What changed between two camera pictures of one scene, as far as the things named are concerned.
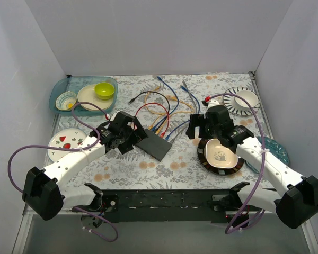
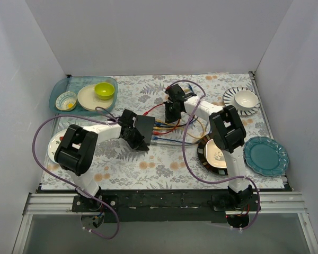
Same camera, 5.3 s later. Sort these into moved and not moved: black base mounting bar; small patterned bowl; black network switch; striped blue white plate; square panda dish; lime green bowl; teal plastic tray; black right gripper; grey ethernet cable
Moved: grey ethernet cable; black network switch; black right gripper
Not moved: teal plastic tray; striped blue white plate; lime green bowl; small patterned bowl; black base mounting bar; square panda dish
